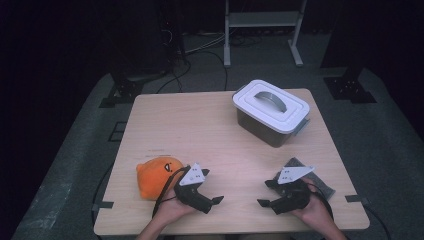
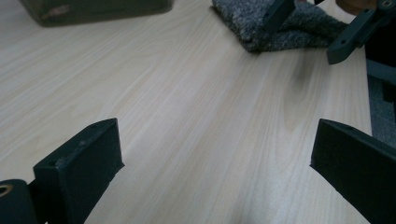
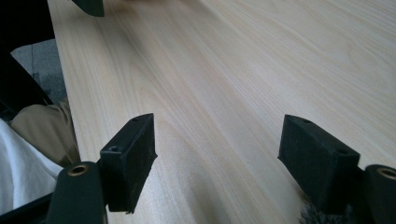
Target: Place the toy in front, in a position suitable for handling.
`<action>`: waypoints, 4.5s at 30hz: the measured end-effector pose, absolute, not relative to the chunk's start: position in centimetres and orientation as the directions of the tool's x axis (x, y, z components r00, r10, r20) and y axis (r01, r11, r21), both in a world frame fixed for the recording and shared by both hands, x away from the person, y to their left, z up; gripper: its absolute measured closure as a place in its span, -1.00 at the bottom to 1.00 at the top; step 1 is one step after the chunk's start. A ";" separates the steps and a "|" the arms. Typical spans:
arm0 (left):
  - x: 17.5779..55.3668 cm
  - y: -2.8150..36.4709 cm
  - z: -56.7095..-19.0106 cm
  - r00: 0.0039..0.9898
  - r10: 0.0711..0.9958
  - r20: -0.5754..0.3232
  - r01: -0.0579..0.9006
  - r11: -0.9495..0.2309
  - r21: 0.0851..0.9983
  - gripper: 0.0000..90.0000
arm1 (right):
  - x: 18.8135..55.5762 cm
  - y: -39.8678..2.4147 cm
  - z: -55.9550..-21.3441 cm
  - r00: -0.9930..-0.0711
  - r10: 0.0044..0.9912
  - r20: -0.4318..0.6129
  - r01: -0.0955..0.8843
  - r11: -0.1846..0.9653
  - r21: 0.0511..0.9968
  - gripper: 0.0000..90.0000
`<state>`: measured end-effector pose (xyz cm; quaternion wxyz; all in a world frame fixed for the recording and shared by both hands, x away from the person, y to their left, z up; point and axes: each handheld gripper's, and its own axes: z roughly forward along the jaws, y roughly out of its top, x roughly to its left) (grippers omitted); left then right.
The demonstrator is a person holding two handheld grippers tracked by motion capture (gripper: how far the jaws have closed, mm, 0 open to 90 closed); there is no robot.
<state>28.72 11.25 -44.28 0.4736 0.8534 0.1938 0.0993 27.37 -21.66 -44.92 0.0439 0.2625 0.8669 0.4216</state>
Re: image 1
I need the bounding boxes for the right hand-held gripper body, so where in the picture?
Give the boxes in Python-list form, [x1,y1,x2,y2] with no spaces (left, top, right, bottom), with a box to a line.
[270,165,316,215]

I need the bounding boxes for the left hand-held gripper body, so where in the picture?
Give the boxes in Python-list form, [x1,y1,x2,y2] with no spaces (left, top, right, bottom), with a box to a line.
[173,162,214,214]

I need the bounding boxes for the grey fuzzy cloth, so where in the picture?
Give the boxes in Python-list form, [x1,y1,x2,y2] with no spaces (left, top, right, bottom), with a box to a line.
[273,157,336,201]

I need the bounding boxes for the orange plush toy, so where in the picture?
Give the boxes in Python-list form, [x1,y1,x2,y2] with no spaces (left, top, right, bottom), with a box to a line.
[135,157,185,201]

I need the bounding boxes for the smoky transparent storage box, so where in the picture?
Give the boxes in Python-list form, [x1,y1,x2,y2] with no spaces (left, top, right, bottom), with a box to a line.
[235,108,311,148]

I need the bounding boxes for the grey lidded storage box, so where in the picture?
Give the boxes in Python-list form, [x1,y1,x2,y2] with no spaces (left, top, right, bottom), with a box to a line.
[232,79,311,135]

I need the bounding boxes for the person's right hand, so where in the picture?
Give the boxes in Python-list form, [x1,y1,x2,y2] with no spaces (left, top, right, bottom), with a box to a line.
[289,178,334,231]

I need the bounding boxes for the person's left hand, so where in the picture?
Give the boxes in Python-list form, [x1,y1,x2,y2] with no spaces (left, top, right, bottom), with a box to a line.
[153,189,198,229]

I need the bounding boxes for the black tape strip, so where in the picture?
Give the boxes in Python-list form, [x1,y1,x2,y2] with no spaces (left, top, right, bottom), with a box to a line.
[344,194,369,205]
[91,200,115,212]

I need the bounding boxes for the black stand base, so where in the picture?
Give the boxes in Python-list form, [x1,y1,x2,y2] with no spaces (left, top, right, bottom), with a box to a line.
[323,66,378,104]
[98,78,145,109]

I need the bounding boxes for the dark equipment tower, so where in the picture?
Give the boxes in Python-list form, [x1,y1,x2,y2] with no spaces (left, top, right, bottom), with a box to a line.
[156,0,188,64]

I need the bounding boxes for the white metal stand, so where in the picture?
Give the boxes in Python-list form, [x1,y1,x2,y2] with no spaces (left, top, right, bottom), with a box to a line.
[223,0,308,68]

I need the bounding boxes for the left hand-held gripper cable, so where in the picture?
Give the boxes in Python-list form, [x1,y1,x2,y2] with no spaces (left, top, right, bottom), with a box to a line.
[152,165,191,218]

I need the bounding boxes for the hand-held gripper cable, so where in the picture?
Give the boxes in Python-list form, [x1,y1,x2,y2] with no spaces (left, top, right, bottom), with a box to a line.
[152,165,191,218]
[306,181,334,221]

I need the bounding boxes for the right hand-held gripper cable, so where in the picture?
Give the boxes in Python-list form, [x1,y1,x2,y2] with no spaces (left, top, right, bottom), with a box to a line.
[306,181,334,221]

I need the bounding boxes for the black cable beside table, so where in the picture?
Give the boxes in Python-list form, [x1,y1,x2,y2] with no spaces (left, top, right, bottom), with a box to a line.
[363,203,392,240]
[90,163,114,240]

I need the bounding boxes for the black floor cable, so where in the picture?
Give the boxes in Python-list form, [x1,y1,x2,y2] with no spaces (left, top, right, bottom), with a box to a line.
[156,49,229,94]

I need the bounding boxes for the white floor cables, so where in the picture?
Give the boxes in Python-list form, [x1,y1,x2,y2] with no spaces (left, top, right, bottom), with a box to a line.
[184,31,228,55]

